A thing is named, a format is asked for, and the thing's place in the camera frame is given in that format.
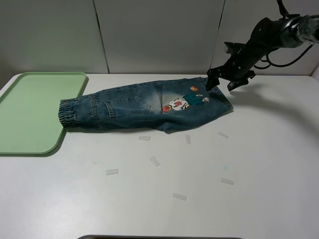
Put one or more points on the clear tape piece upper right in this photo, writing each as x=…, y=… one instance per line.
x=222, y=134

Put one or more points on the clear tape piece left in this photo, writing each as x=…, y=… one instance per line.
x=111, y=171

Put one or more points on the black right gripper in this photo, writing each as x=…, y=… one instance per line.
x=237, y=70

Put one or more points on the clear tape piece centre top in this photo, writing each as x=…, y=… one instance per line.
x=187, y=137

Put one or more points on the light green plastic tray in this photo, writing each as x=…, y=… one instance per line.
x=29, y=121

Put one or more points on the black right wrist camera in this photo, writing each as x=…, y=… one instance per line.
x=232, y=48

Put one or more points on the clear tape piece bottom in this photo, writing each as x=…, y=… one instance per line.
x=179, y=196

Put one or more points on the children's blue denim shorts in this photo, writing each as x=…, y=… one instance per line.
x=168, y=106

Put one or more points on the clear tape piece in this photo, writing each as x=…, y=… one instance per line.
x=187, y=137
x=144, y=138
x=222, y=134
x=227, y=181
x=154, y=161
x=179, y=196
x=111, y=171

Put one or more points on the clear tape piece upper middle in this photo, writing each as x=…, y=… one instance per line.
x=144, y=138

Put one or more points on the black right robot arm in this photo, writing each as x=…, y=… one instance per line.
x=268, y=36

